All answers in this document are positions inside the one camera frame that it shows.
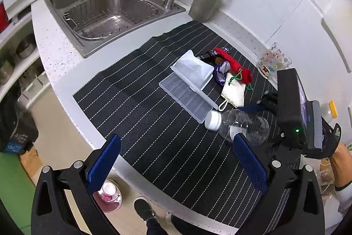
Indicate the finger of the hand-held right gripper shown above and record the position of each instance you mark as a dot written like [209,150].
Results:
[268,101]
[287,151]

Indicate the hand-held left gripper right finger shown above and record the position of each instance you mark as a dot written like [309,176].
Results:
[250,166]

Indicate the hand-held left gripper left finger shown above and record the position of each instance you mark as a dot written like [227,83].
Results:
[106,160]

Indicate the clear plastic bottle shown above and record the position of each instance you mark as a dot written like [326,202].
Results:
[242,126]

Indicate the person's right forearm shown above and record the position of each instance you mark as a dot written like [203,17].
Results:
[342,171]

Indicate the person's right hand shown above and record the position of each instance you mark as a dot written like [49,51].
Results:
[331,138]

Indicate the white loofah sponge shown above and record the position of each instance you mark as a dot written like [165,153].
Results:
[233,91]

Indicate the white bottle yellow cap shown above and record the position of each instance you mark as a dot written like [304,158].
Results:
[328,111]

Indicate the printed glass cup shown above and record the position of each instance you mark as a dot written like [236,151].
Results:
[273,63]

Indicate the clear drinking glass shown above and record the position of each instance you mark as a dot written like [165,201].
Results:
[326,177]

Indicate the red cloth pouch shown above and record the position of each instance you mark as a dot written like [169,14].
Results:
[233,63]

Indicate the purple foil wrapper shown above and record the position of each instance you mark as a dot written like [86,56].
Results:
[221,72]

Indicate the person's black shoe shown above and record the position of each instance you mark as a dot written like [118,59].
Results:
[143,208]

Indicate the black striped mat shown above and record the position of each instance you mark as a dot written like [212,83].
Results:
[154,119]

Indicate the cardboard box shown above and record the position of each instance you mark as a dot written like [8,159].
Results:
[30,160]

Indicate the clear plastic hinged box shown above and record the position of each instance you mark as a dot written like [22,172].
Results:
[192,69]

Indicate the black bag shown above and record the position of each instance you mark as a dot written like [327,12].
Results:
[16,125]

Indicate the metal bowl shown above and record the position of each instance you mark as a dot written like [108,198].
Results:
[7,71]
[26,47]

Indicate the red plastic object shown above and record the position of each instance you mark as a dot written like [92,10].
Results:
[2,17]

